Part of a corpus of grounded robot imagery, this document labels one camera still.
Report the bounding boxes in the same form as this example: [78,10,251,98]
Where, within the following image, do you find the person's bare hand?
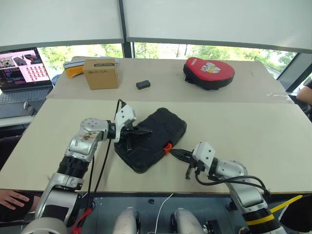
[0,190,30,210]

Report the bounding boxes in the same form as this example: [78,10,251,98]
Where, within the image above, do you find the open grey laptop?
[0,47,54,120]

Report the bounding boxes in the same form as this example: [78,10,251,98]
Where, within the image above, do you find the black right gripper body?
[191,156,208,175]

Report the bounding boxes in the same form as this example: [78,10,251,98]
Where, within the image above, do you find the dark window frame pillar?
[118,0,136,59]

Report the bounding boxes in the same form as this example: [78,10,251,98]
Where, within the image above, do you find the small black box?
[136,79,151,91]

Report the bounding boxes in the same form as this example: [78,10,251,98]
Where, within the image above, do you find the brown cardboard box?
[82,58,120,90]

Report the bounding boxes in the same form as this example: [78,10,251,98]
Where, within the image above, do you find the thin white cable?
[154,193,174,234]

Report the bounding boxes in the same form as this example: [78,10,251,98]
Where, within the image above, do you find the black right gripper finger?
[171,148,194,161]
[185,161,195,180]

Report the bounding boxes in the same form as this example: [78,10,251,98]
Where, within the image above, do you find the white roller blind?
[122,0,312,54]
[0,0,125,47]

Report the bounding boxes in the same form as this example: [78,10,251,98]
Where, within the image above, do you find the yellow strip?
[269,195,303,215]

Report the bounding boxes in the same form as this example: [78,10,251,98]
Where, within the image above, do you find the red strap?
[72,208,93,234]

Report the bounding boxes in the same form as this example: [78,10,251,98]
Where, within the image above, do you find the red black punching pad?
[183,57,235,90]

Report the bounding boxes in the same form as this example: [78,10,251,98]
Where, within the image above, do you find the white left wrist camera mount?
[114,104,137,143]

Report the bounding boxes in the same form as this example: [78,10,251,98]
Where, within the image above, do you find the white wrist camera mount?
[114,104,137,143]
[191,142,216,171]

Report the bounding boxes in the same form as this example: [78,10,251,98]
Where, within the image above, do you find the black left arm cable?
[86,98,127,210]

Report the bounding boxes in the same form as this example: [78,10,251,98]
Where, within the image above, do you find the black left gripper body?
[119,126,138,140]

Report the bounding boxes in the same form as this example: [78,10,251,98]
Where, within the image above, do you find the grey rounded shell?
[113,207,140,234]
[171,208,205,234]

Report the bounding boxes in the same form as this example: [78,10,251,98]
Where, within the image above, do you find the black plastic tool case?
[114,107,188,174]

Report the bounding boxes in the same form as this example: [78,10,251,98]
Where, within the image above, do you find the yellow white container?
[63,60,86,78]

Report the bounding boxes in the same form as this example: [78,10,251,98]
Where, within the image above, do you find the black frame eyeglasses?
[23,100,38,117]

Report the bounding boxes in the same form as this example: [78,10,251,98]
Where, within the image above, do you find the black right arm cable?
[195,169,272,197]

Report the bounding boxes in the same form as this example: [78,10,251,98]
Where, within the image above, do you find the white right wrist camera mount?
[191,142,216,171]

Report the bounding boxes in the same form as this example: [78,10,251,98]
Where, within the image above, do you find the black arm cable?
[86,98,127,210]
[195,169,272,197]

